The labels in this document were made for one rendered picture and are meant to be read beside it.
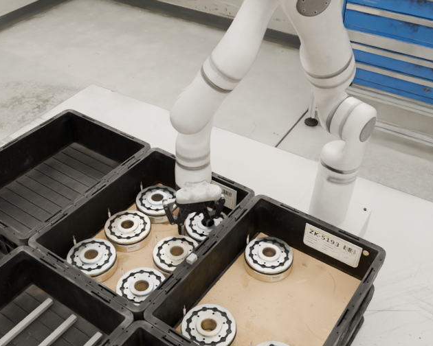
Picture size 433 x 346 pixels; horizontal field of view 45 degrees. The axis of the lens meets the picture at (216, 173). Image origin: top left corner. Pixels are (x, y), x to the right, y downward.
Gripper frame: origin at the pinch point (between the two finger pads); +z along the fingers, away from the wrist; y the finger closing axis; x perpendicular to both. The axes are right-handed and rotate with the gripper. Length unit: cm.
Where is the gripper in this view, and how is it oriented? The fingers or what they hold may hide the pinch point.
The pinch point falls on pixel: (194, 227)
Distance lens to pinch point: 118.6
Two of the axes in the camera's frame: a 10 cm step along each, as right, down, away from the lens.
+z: -0.1, 7.8, 6.2
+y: -9.8, 1.2, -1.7
